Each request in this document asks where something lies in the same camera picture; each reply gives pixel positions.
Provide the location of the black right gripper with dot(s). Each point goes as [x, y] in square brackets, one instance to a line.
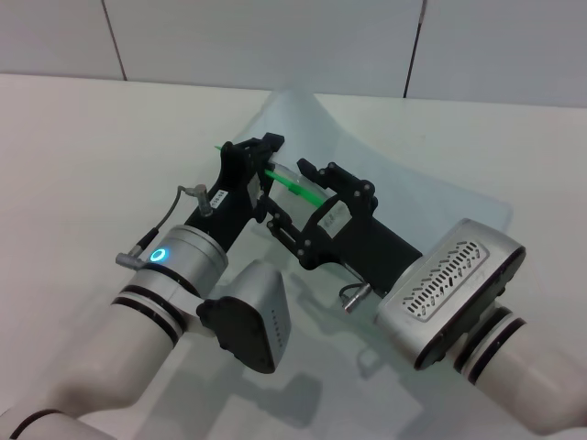
[367, 247]

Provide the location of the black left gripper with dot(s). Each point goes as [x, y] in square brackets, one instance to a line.
[229, 201]

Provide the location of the clear document bag green zipper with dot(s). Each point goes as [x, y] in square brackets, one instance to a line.
[413, 192]

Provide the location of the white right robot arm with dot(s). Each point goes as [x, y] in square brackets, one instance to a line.
[527, 380]

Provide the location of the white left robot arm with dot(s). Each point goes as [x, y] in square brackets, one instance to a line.
[114, 348]

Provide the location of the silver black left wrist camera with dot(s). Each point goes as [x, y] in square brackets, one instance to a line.
[257, 311]

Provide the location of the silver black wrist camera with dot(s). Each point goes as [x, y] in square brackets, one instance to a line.
[458, 284]
[257, 311]

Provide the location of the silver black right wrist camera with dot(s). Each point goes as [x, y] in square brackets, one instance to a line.
[458, 284]

